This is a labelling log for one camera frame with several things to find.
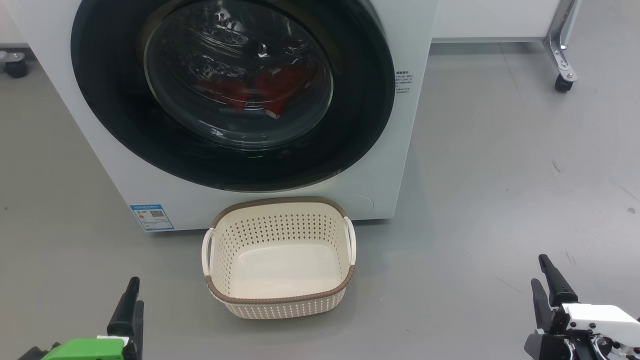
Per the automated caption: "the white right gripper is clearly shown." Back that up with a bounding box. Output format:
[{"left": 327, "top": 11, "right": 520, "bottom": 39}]
[{"left": 524, "top": 254, "right": 640, "bottom": 360}]

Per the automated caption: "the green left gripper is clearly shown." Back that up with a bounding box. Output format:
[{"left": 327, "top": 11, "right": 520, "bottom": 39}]
[{"left": 41, "top": 276, "right": 145, "bottom": 360}]

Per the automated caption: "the washing machine glass door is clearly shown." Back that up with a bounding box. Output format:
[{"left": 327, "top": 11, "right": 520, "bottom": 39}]
[{"left": 71, "top": 0, "right": 396, "bottom": 193}]

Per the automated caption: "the red basketball jersey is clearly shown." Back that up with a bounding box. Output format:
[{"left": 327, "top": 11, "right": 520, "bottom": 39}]
[{"left": 196, "top": 64, "right": 317, "bottom": 119}]

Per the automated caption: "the cream perforated laundry basket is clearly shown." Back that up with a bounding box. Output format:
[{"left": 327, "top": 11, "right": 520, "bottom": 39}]
[{"left": 201, "top": 197, "right": 357, "bottom": 320}]

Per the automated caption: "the white front-load washing machine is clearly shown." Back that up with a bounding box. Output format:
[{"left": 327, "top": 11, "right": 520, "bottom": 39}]
[{"left": 10, "top": 0, "right": 439, "bottom": 233}]

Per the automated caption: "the blue energy label sticker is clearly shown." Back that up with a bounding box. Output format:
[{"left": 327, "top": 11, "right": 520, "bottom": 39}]
[{"left": 129, "top": 203, "right": 175, "bottom": 232}]

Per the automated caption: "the small printed text sticker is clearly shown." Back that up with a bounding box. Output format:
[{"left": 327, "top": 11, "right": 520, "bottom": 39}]
[{"left": 394, "top": 70, "right": 414, "bottom": 96}]

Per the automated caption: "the black caster wheel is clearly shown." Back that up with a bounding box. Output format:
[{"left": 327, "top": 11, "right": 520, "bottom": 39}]
[{"left": 0, "top": 50, "right": 29, "bottom": 79}]

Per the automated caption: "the white cabinet panel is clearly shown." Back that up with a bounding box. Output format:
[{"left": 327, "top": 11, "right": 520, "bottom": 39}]
[{"left": 432, "top": 0, "right": 564, "bottom": 44}]

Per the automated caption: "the silver metal frame leg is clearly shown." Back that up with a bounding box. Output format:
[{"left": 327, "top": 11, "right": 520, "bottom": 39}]
[{"left": 543, "top": 0, "right": 582, "bottom": 83}]

